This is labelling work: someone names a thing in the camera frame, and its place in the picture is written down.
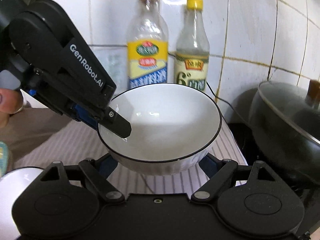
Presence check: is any striped table cloth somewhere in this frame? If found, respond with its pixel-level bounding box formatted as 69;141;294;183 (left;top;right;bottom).
14;119;247;195

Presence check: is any white ribbed bowl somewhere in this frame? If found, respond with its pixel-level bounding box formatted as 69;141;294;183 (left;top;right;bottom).
98;83;222;176

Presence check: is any blue fried egg plate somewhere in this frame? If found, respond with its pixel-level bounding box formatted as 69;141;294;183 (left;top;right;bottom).
0;141;12;177

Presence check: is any black wok with lid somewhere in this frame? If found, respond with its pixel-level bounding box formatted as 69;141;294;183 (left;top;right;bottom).
249;80;319;184

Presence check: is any person's left hand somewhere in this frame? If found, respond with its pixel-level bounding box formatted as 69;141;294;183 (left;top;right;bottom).
0;88;23;128

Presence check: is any yellow label cooking wine bottle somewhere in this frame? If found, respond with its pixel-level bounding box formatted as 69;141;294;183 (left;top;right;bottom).
127;0;168;89

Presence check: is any white vinegar bottle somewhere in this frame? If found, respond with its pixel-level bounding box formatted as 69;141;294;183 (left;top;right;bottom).
174;0;210;92

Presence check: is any white Morning Honey plate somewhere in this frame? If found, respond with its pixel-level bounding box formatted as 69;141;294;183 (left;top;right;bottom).
0;167;43;240

